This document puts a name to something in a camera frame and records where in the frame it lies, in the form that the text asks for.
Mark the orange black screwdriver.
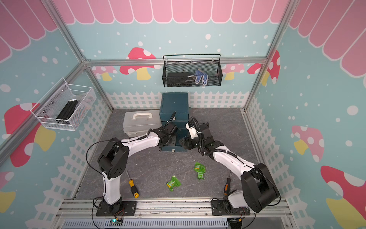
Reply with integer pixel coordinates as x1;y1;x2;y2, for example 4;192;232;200
224;172;232;196

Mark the grey plastic toolbox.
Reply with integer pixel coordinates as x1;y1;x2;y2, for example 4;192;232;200
123;110;162;137

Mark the black wire wall basket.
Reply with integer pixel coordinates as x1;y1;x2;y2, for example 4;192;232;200
162;53;223;87

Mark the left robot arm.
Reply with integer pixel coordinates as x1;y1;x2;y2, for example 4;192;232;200
98;122;178;207

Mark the white wire wall basket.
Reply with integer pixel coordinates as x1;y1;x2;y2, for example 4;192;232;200
30;78;97;131

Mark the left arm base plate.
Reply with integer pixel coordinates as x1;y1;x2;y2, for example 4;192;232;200
96;200;137;217

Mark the yellow black screwdriver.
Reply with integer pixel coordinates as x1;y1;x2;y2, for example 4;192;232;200
126;171;140;198

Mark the green cookie pack front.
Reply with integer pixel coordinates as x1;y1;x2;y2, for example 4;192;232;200
166;175;181;192

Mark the blue white item in basket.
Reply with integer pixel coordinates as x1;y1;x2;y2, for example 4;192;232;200
185;69;208;86

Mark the green cookie pack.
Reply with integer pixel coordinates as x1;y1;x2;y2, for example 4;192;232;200
166;175;181;192
194;162;206;179

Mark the small green circuit board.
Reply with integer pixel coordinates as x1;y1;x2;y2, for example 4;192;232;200
109;219;123;227

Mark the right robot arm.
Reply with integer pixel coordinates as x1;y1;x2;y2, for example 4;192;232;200
180;121;281;213

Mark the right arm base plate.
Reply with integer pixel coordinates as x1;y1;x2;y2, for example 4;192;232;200
210;198;251;217

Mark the teal drawer cabinet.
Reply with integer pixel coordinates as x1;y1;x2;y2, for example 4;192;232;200
160;92;189;152

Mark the black box in white basket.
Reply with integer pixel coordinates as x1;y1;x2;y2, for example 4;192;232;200
56;99;78;125

